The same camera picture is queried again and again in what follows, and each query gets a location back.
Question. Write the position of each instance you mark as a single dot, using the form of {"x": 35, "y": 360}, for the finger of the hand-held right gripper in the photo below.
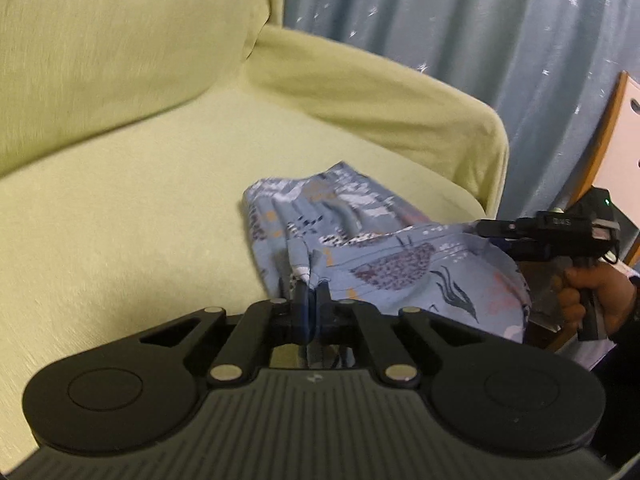
{"x": 520, "y": 249}
{"x": 500, "y": 227}

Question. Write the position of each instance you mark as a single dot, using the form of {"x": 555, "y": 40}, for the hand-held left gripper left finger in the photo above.
{"x": 302, "y": 313}

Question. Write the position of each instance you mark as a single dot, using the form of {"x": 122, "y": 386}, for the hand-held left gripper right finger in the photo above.
{"x": 321, "y": 312}

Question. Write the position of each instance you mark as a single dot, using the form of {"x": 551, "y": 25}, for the blue patterned shorts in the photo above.
{"x": 400, "y": 265}

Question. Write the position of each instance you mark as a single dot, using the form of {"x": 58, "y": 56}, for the person's right forearm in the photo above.
{"x": 622, "y": 390}

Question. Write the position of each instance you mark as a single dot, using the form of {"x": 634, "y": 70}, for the person's right hand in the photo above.
{"x": 607, "y": 292}

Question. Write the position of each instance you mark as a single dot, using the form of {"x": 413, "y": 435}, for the wooden chair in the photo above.
{"x": 617, "y": 155}

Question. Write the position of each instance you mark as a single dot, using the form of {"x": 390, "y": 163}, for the blue starry curtain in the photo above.
{"x": 475, "y": 35}

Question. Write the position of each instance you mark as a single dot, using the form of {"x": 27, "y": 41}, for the yellow-green sofa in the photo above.
{"x": 150, "y": 160}

